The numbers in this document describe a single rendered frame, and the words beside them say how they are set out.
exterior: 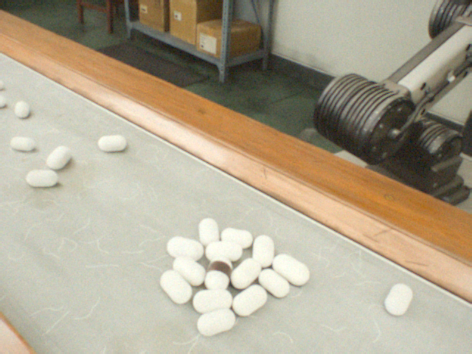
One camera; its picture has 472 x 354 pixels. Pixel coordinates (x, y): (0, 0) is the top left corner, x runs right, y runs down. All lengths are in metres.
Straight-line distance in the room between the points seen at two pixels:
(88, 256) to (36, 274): 0.05
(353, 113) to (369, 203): 0.25
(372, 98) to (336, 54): 2.03
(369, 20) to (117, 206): 2.26
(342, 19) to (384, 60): 0.35
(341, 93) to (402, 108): 0.10
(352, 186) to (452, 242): 0.12
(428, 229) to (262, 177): 0.20
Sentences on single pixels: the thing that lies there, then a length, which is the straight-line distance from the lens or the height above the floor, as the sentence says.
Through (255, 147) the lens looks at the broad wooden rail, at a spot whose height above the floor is 0.76.
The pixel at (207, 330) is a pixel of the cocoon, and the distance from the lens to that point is 0.37.
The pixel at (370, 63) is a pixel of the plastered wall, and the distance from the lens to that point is 2.65.
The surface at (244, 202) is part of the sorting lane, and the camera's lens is 0.51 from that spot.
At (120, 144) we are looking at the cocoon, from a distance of 0.59.
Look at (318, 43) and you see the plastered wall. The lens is 2.82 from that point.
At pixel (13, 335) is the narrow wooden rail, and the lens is 0.37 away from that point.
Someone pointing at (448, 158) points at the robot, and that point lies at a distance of 1.04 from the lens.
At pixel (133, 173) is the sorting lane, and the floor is 0.74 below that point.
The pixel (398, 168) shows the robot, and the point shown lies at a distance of 1.04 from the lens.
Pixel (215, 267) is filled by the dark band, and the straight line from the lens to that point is 0.40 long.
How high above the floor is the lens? 1.05
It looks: 35 degrees down
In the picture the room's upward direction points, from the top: 5 degrees clockwise
